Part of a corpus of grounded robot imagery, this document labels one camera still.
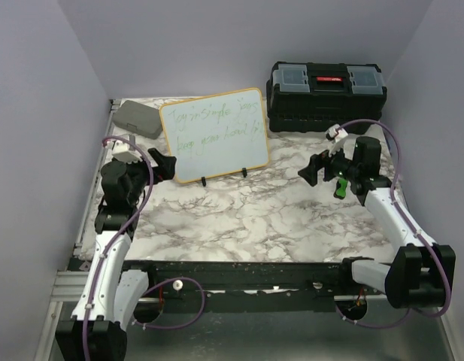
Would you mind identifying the grey plastic case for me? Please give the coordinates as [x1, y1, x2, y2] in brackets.
[112, 100, 162, 139]

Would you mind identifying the yellow framed whiteboard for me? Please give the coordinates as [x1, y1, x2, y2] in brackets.
[159, 88, 270, 184]

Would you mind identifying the green whiteboard eraser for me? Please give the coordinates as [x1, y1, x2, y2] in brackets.
[333, 178, 348, 199]

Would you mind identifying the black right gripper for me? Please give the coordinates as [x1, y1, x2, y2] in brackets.
[298, 140, 360, 187]

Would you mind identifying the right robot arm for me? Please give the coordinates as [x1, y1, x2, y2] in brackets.
[298, 136, 456, 309]

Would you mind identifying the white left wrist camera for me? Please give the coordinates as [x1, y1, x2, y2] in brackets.
[111, 135, 142, 164]

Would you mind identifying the black plastic toolbox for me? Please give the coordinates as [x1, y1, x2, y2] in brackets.
[265, 62, 387, 133]

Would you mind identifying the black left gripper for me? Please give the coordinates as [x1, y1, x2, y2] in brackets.
[120, 147, 175, 205]

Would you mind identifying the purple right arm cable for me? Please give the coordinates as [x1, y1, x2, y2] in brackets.
[335, 119, 453, 330]

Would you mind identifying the aluminium frame rail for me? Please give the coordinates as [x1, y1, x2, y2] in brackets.
[32, 99, 120, 361]

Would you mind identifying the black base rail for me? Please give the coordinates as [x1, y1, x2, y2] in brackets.
[123, 260, 379, 314]

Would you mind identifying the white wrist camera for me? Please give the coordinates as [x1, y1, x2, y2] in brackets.
[111, 135, 142, 164]
[326, 124, 349, 157]

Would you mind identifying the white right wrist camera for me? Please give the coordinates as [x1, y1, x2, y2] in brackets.
[326, 124, 349, 157]

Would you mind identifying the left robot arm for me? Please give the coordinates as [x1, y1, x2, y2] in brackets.
[56, 148, 177, 360]

